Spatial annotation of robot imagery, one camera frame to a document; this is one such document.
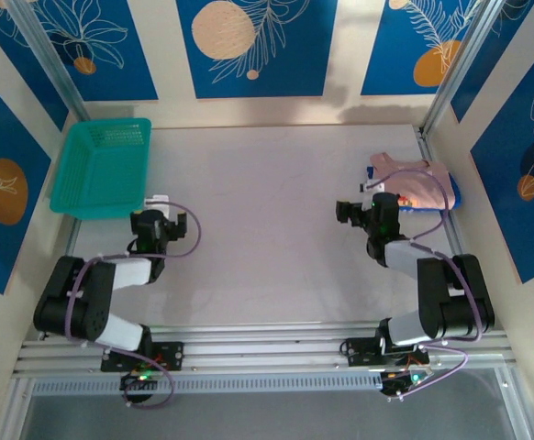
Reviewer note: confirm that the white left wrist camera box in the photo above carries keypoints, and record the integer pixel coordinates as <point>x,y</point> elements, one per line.
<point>157,201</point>

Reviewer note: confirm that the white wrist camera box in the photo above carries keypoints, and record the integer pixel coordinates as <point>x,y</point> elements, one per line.
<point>371,186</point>
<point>157,201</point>

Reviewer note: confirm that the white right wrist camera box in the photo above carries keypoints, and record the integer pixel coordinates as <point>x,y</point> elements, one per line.
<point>371,186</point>

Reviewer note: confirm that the blue folded t-shirt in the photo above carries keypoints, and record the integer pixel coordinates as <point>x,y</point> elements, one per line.
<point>432,208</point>

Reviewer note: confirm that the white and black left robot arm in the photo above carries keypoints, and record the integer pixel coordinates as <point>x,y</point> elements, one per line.
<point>129,272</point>

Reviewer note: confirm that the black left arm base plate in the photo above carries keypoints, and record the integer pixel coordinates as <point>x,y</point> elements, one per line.
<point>175,355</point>

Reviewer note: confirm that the blue floral wall panel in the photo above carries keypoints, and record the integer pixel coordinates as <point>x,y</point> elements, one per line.
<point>487,55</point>
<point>1,137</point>
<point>533,229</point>
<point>24,59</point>
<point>294,55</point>
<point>111,69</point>
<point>386,46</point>

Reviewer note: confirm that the aluminium corner post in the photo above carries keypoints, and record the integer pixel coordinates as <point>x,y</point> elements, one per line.
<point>459,59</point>
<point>47,50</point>

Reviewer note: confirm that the teal plastic basket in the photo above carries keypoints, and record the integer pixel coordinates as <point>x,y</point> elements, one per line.
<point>97,174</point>

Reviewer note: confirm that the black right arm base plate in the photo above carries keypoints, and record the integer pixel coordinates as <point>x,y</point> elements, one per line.
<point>356,353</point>

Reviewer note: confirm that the aluminium mounting rail frame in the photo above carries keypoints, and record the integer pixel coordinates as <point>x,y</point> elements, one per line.
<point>258,350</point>

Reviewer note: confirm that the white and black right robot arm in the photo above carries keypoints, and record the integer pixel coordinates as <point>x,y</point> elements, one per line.
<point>400,256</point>

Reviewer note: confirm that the pink t-shirt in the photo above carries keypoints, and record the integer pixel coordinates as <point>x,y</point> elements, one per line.
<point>418,188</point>

